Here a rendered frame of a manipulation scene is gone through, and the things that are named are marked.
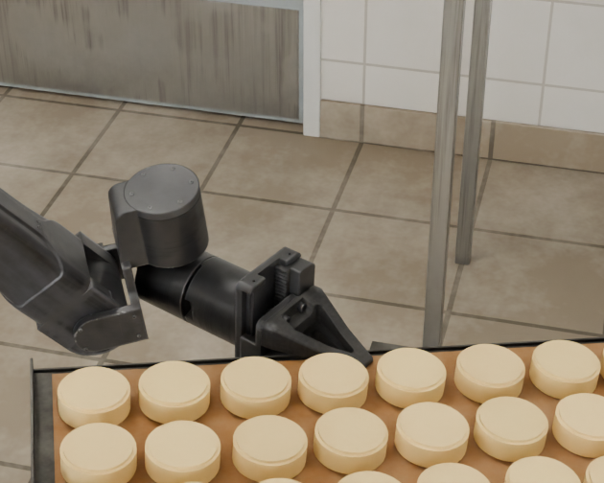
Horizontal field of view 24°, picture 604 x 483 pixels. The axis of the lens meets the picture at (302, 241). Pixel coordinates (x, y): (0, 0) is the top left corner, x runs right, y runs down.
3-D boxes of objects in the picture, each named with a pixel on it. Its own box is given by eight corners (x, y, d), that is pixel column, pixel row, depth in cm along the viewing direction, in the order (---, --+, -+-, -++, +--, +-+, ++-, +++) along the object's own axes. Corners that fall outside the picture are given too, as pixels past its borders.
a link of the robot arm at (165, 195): (63, 282, 115) (79, 356, 109) (34, 177, 107) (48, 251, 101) (204, 247, 116) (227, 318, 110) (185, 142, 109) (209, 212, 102)
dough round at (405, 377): (378, 362, 104) (381, 341, 103) (445, 372, 103) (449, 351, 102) (371, 405, 100) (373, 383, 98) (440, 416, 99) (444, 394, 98)
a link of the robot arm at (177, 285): (174, 266, 117) (131, 310, 113) (162, 206, 112) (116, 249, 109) (241, 297, 113) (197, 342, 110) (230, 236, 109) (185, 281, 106)
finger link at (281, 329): (388, 391, 108) (290, 344, 112) (395, 317, 104) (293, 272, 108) (339, 438, 103) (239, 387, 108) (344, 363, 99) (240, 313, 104)
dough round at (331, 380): (372, 415, 99) (375, 394, 98) (302, 419, 98) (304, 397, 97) (360, 370, 103) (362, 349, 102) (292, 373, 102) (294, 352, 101)
